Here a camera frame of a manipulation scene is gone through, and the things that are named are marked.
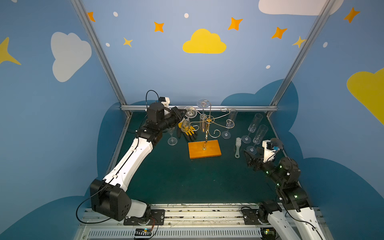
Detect gold wire glass rack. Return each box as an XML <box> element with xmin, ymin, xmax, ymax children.
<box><xmin>191</xmin><ymin>103</ymin><xmax>231</xmax><ymax>142</ymax></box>

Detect clear flute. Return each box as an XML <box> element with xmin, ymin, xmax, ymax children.
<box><xmin>222</xmin><ymin>109</ymin><xmax>238</xmax><ymax>140</ymax></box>
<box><xmin>246</xmin><ymin>125</ymin><xmax>268</xmax><ymax>153</ymax></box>
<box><xmin>168</xmin><ymin>128</ymin><xmax>178</xmax><ymax>146</ymax></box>
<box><xmin>180</xmin><ymin>106</ymin><xmax>197</xmax><ymax>133</ymax></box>
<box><xmin>241</xmin><ymin>114</ymin><xmax>264</xmax><ymax>144</ymax></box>
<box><xmin>197</xmin><ymin>99</ymin><xmax>210</xmax><ymax>133</ymax></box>

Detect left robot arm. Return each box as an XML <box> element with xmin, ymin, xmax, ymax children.
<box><xmin>89</xmin><ymin>103</ymin><xmax>187</xmax><ymax>221</ymax></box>

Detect orange wooden rack base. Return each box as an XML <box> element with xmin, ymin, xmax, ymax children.
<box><xmin>188</xmin><ymin>140</ymin><xmax>222</xmax><ymax>160</ymax></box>

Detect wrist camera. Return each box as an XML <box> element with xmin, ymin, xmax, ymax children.
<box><xmin>159</xmin><ymin>97</ymin><xmax>171</xmax><ymax>108</ymax></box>
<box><xmin>262</xmin><ymin>140</ymin><xmax>279</xmax><ymax>163</ymax></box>

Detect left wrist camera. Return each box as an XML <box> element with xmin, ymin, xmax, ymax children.
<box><xmin>159</xmin><ymin>97</ymin><xmax>171</xmax><ymax>108</ymax></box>

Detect yellow black rubber glove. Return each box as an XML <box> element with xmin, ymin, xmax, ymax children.
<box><xmin>177</xmin><ymin>119</ymin><xmax>197</xmax><ymax>142</ymax></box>

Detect pale green scrub brush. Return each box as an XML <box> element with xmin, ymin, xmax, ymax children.
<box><xmin>235</xmin><ymin>138</ymin><xmax>242</xmax><ymax>159</ymax></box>

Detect aluminium frame back bar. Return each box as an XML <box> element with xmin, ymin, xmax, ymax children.
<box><xmin>120</xmin><ymin>104</ymin><xmax>279</xmax><ymax>112</ymax></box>

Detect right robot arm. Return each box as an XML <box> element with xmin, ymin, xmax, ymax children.
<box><xmin>245</xmin><ymin>151</ymin><xmax>326</xmax><ymax>240</ymax></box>

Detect frosted brown plastic cup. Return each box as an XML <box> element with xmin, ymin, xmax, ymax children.
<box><xmin>270</xmin><ymin>138</ymin><xmax>284</xmax><ymax>151</ymax></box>

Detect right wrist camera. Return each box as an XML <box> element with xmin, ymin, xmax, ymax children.
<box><xmin>262</xmin><ymin>140</ymin><xmax>279</xmax><ymax>163</ymax></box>

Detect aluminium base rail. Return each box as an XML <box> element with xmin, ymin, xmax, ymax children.
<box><xmin>73</xmin><ymin>203</ymin><xmax>328</xmax><ymax>240</ymax></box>

